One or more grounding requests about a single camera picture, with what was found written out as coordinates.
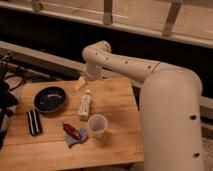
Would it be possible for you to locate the metal window rail frame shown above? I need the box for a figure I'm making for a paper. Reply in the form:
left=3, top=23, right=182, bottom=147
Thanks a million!
left=0, top=0, right=213, bottom=49

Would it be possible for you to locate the clear plastic cup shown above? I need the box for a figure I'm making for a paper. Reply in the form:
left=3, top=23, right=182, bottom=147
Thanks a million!
left=87, top=114, right=108, bottom=138

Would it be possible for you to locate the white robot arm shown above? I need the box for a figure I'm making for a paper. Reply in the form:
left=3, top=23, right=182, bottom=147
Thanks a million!
left=82, top=41, right=205, bottom=171

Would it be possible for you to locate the black equipment with cables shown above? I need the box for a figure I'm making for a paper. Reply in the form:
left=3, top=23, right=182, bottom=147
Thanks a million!
left=0, top=55, right=18, bottom=150

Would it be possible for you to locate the wooden table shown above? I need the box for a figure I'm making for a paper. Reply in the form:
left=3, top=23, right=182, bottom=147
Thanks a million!
left=0, top=78, right=143, bottom=171

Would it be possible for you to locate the dark blue round bowl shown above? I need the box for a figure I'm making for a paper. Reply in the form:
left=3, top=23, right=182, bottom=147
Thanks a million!
left=34, top=86, right=67, bottom=113

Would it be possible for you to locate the white lying bottle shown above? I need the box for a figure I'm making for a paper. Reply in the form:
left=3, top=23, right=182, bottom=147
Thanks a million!
left=78, top=90, right=92, bottom=120

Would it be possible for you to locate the blue folded cloth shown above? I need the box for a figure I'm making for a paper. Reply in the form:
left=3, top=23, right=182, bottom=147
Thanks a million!
left=65, top=128, right=88, bottom=148

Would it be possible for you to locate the black white striped block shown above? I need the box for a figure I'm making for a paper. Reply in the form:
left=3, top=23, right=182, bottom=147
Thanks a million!
left=27, top=109, right=42, bottom=136

